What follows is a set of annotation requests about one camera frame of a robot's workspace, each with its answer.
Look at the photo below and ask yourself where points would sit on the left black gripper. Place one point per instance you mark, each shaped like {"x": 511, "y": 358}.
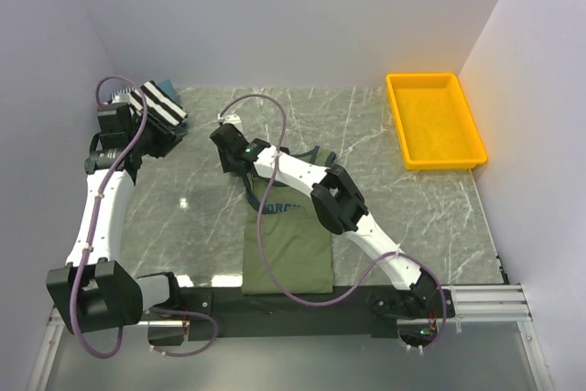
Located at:
{"x": 168, "y": 136}

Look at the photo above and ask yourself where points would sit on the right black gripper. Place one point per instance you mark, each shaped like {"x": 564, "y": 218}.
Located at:
{"x": 227, "y": 167}

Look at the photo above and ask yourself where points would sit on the green motorcycle tank top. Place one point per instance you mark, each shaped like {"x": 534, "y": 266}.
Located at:
{"x": 295, "y": 245}

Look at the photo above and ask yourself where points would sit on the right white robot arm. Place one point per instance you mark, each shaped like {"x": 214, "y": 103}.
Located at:
{"x": 340, "y": 208}

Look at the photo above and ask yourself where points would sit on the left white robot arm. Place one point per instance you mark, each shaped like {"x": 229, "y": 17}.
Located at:
{"x": 93, "y": 292}

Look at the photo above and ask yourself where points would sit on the black white striped tank top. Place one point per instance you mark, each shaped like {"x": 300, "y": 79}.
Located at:
{"x": 159, "y": 104}

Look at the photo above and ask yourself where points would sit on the yellow plastic tray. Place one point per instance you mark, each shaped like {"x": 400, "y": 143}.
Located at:
{"x": 434, "y": 123}

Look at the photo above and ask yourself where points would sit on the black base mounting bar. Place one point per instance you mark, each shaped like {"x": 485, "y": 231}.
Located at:
{"x": 371, "y": 310}

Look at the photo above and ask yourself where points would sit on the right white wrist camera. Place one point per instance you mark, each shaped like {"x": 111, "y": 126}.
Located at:
{"x": 232, "y": 119}

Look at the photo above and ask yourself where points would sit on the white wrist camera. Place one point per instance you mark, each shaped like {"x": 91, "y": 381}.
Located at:
{"x": 232, "y": 119}
{"x": 116, "y": 117}

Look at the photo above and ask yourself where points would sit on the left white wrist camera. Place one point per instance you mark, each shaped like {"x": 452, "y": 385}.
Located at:
{"x": 116, "y": 117}

